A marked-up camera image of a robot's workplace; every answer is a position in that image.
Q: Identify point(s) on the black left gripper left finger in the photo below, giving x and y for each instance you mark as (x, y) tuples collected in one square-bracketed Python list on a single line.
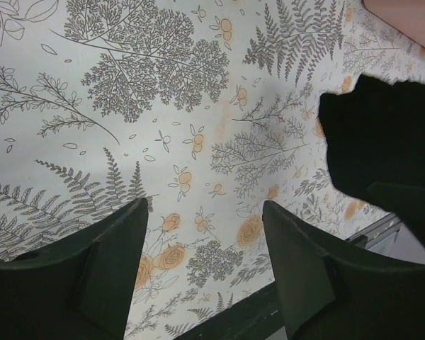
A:
[(79, 287)]

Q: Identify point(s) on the black underwear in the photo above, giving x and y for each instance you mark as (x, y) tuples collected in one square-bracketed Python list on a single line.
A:
[(375, 133)]

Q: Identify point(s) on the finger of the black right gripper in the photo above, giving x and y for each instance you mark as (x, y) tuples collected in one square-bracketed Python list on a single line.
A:
[(407, 202)]

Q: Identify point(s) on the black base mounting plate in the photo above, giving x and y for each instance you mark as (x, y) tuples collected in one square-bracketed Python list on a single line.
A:
[(255, 317)]

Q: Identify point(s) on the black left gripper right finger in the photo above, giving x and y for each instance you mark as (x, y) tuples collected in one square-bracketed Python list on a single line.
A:
[(331, 289)]

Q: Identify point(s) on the pink divided organizer box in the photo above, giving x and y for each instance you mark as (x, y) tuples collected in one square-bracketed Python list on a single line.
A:
[(407, 16)]

